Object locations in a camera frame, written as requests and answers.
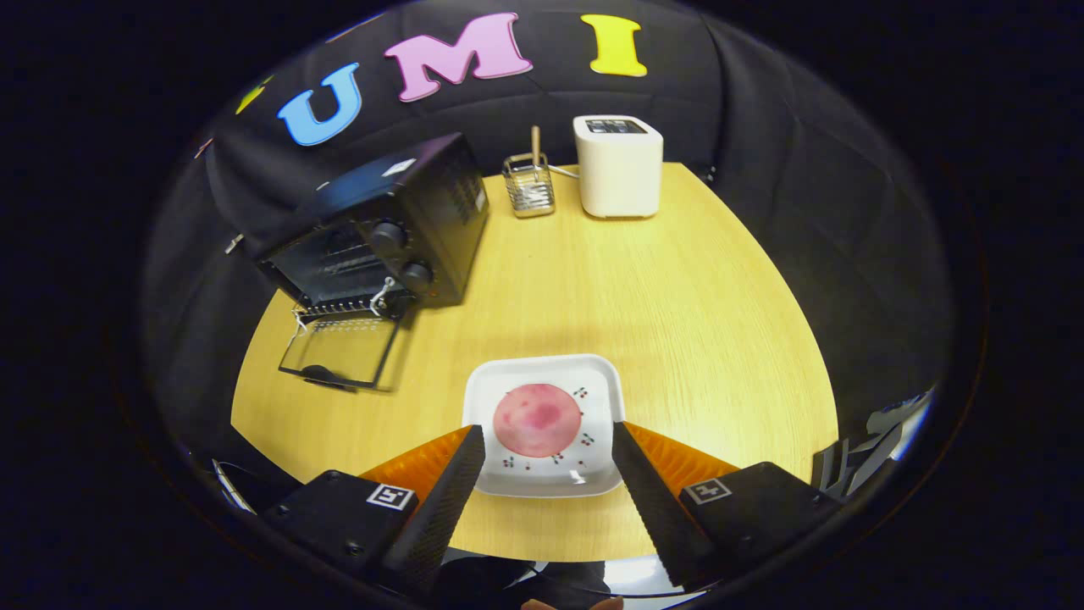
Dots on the wooden stick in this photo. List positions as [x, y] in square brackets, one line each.
[536, 144]

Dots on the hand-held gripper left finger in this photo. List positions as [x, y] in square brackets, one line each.
[440, 508]

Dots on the white pop-up toaster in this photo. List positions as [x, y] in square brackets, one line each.
[618, 169]

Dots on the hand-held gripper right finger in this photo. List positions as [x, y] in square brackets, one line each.
[665, 517]

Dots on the black toaster oven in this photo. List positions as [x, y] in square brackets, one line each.
[423, 212]

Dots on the white square plate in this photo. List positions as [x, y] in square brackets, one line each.
[542, 373]

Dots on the round pink ham slice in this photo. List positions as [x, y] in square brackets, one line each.
[537, 419]

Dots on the grey white clutter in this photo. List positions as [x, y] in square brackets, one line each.
[872, 440]

